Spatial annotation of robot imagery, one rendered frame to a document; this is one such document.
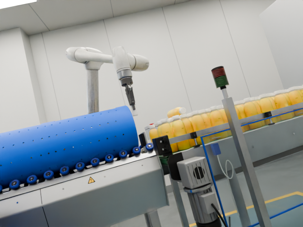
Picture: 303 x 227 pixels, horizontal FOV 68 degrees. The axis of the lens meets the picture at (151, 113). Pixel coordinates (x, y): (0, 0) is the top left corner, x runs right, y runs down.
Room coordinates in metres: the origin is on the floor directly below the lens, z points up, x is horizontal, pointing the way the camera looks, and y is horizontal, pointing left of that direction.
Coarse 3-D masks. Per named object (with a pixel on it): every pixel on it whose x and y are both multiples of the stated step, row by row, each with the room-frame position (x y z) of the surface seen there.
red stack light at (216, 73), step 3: (216, 69) 1.07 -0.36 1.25; (219, 69) 1.07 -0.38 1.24; (222, 69) 1.07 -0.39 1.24; (213, 72) 1.09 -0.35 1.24; (216, 72) 1.07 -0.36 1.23; (219, 72) 1.07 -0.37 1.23; (222, 72) 1.07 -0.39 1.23; (213, 75) 1.09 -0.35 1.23; (216, 75) 1.08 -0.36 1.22; (219, 75) 1.07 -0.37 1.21; (222, 75) 1.07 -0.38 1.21; (213, 78) 1.10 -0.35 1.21
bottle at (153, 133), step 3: (150, 129) 1.53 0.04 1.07; (153, 129) 1.51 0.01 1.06; (156, 129) 1.52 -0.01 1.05; (150, 132) 1.51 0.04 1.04; (153, 132) 1.50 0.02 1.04; (156, 132) 1.51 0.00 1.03; (150, 135) 1.51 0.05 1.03; (153, 135) 1.50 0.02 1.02; (156, 135) 1.50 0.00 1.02; (150, 138) 1.52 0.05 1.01
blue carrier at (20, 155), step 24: (72, 120) 1.15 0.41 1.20; (96, 120) 1.16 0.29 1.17; (120, 120) 1.18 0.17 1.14; (0, 144) 1.03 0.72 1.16; (24, 144) 1.05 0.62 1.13; (48, 144) 1.07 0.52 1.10; (72, 144) 1.10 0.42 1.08; (96, 144) 1.14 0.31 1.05; (120, 144) 1.18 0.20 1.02; (0, 168) 1.02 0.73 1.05; (24, 168) 1.05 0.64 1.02; (48, 168) 1.10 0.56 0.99; (72, 168) 1.18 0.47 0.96
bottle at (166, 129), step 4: (164, 124) 1.24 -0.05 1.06; (168, 124) 1.24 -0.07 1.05; (164, 128) 1.23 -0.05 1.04; (168, 128) 1.23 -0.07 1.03; (164, 132) 1.23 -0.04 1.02; (168, 132) 1.23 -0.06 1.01; (172, 132) 1.24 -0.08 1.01; (168, 136) 1.23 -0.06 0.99; (172, 136) 1.23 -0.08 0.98; (172, 144) 1.23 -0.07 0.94; (176, 144) 1.25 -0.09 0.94; (172, 148) 1.23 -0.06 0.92; (176, 148) 1.24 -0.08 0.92; (172, 152) 1.23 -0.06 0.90
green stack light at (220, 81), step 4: (220, 76) 1.07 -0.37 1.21; (224, 76) 1.07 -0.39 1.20; (216, 80) 1.08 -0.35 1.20; (220, 80) 1.07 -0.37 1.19; (224, 80) 1.07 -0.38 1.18; (216, 84) 1.09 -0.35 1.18; (220, 84) 1.07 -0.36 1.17; (224, 84) 1.07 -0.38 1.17; (228, 84) 1.08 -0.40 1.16; (216, 88) 1.10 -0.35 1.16
